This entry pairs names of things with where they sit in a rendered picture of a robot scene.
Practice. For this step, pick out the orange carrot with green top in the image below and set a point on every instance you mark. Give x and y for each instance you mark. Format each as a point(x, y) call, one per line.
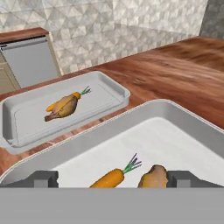
point(112, 178)
point(76, 95)

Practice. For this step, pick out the brown chicken drumstick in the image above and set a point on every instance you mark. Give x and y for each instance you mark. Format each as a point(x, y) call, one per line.
point(64, 107)
point(153, 177)

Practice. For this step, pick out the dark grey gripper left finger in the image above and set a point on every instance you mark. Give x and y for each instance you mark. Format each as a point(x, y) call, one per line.
point(43, 178)

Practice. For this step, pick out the white tupperware container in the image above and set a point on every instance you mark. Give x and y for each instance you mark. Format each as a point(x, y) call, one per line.
point(163, 140)
point(96, 99)

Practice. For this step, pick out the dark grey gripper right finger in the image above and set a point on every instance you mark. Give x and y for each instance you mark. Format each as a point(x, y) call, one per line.
point(178, 178)

